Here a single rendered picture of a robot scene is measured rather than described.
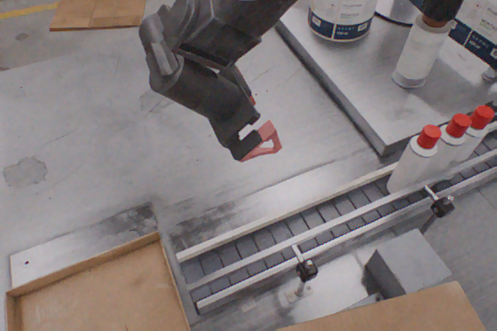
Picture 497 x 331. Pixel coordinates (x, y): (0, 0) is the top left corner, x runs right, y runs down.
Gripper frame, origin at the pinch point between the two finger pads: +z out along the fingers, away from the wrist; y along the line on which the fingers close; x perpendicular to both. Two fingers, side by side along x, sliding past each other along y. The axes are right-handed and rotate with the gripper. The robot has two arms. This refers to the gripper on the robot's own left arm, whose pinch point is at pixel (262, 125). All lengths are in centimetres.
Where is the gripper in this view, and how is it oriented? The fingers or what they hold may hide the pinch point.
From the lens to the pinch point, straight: 58.0
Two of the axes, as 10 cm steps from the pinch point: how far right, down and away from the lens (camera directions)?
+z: 5.9, 2.9, 7.5
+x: -7.1, 6.3, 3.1
